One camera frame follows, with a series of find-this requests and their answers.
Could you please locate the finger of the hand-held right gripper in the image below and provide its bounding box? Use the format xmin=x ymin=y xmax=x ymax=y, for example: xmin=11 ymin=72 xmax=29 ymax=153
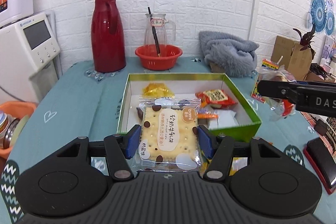
xmin=257 ymin=80 xmax=298 ymax=110
xmin=289 ymin=80 xmax=336 ymax=87

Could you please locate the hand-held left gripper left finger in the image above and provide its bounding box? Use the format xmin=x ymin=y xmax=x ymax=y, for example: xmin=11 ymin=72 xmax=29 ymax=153
xmin=56 ymin=125 xmax=142 ymax=183

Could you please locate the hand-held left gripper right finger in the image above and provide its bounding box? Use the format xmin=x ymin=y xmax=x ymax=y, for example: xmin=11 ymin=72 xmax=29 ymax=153
xmin=197 ymin=125 xmax=282 ymax=183

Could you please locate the clear brown cake snack packet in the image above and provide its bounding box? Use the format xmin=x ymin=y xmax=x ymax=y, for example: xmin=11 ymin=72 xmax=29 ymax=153
xmin=258 ymin=67 xmax=298 ymax=120

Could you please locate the white snack packet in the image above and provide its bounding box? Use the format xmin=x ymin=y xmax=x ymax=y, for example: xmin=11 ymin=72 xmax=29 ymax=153
xmin=209 ymin=110 xmax=239 ymax=131

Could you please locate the green cardboard box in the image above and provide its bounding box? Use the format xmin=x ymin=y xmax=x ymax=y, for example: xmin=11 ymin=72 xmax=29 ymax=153
xmin=116 ymin=73 xmax=262 ymax=143

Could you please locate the cracker snack packet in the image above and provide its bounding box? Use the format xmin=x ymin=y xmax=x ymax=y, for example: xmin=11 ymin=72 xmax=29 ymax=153
xmin=134 ymin=97 xmax=202 ymax=171

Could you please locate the red snack packet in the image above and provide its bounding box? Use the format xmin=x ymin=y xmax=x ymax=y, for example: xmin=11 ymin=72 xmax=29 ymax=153
xmin=195 ymin=89 xmax=236 ymax=109

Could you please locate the yellow snack packet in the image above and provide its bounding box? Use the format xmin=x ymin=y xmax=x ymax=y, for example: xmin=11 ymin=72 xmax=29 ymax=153
xmin=142 ymin=83 xmax=169 ymax=97

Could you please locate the yellow juice carton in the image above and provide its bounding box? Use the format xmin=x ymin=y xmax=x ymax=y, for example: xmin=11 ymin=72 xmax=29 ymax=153
xmin=251 ymin=58 xmax=280 ymax=106

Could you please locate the black adapter box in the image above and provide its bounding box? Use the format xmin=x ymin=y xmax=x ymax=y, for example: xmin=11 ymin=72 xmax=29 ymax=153
xmin=314 ymin=119 xmax=329 ymax=136

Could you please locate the brown cardboard box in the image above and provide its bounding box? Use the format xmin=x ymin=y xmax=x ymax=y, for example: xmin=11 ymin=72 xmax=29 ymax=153
xmin=270 ymin=35 xmax=316 ymax=81

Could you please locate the red plaid cloth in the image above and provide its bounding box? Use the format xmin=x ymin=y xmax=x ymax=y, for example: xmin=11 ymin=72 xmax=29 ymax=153
xmin=301 ymin=111 xmax=336 ymax=155

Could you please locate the purple leaf plant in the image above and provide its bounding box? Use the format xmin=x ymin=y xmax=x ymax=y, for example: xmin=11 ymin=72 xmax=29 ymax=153
xmin=292 ymin=23 xmax=317 ymax=52

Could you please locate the black smartphone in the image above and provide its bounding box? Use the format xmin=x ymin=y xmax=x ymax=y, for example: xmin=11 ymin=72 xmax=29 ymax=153
xmin=307 ymin=139 xmax=336 ymax=187

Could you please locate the grey fluffy blanket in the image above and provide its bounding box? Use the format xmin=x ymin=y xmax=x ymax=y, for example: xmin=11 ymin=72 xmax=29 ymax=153
xmin=198 ymin=30 xmax=259 ymax=78

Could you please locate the brown woven basket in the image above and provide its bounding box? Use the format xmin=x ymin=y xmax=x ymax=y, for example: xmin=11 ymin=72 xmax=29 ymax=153
xmin=209 ymin=62 xmax=227 ymax=74

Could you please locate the teal tablecloth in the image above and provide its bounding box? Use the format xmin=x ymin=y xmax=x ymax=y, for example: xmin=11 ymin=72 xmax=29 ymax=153
xmin=0 ymin=55 xmax=336 ymax=224

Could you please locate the red flat case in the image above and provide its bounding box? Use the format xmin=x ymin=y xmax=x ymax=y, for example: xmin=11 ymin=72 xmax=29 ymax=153
xmin=303 ymin=145 xmax=336 ymax=195

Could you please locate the large blue paper fan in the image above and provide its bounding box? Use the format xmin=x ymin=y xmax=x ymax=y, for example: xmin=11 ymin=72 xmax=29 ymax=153
xmin=310 ymin=0 xmax=327 ymax=28

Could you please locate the red plastic basin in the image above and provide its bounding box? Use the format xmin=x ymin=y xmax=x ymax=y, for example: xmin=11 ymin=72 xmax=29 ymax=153
xmin=135 ymin=44 xmax=183 ymax=71

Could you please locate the red thermos jug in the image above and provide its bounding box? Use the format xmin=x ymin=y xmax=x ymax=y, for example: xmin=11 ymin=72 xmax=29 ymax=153
xmin=91 ymin=0 xmax=127 ymax=73

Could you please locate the black straw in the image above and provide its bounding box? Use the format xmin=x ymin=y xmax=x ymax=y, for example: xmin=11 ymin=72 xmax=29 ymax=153
xmin=147 ymin=7 xmax=161 ymax=58

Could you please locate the glass pitcher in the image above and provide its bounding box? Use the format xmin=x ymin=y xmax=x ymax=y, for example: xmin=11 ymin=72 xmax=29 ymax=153
xmin=144 ymin=13 xmax=177 ymax=46

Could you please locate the orange plastic basin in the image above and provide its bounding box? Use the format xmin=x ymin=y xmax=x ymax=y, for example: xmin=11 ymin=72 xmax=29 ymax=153
xmin=0 ymin=101 xmax=38 ymax=161

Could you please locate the steel lid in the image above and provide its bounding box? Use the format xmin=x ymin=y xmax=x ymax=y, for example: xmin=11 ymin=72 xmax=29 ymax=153
xmin=3 ymin=119 xmax=23 ymax=149

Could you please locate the patterned ceramic bowl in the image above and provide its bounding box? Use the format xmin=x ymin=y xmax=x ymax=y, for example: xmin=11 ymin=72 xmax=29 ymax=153
xmin=0 ymin=112 xmax=12 ymax=147

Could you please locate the white appliance with screen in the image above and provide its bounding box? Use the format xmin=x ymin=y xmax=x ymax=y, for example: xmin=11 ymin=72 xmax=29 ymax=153
xmin=0 ymin=12 xmax=62 ymax=106

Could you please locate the black cable bundle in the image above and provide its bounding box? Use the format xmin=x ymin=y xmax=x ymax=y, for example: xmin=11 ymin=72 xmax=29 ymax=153
xmin=309 ymin=63 xmax=336 ymax=81

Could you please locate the wall picture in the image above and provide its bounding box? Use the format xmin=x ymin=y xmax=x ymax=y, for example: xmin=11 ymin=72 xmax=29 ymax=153
xmin=321 ymin=35 xmax=336 ymax=67

